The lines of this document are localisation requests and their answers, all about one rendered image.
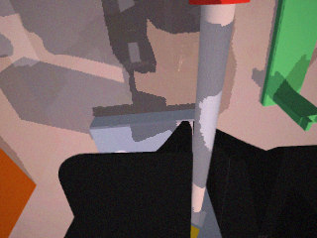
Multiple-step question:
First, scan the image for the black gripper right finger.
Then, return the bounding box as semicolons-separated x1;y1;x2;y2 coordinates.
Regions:
205;129;317;238

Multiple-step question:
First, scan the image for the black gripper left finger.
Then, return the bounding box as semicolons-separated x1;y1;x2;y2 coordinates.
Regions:
58;121;193;238

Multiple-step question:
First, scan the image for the grey cylindrical pin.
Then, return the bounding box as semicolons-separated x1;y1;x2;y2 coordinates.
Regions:
189;0;250;225

